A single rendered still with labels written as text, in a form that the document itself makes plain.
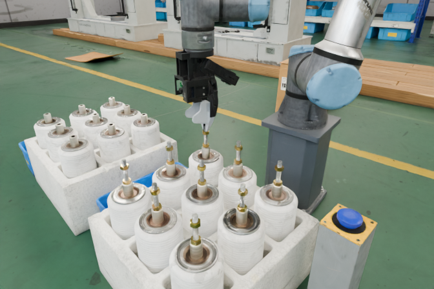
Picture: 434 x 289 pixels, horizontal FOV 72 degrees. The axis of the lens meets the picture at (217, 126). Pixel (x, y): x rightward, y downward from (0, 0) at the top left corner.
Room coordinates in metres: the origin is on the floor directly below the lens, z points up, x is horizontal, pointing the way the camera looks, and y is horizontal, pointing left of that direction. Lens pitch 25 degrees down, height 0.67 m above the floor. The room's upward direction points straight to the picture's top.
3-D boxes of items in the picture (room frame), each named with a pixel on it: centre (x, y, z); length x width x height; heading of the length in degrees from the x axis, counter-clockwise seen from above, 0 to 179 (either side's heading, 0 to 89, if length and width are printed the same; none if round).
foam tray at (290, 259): (0.54, 0.03, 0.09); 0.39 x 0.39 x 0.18; 44
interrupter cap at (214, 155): (0.71, 0.03, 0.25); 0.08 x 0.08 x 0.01
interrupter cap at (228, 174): (0.63, -0.05, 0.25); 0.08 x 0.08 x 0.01
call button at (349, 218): (0.39, -0.22, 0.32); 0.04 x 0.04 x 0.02
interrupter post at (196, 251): (0.38, 0.04, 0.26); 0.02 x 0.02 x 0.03
